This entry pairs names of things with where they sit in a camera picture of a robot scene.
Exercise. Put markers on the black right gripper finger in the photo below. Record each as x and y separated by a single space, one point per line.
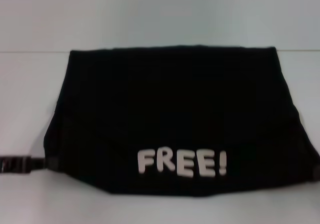
317 172

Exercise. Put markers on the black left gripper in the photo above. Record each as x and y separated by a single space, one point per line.
13 164

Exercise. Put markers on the black t-shirt with FREE print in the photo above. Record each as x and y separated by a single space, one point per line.
175 114

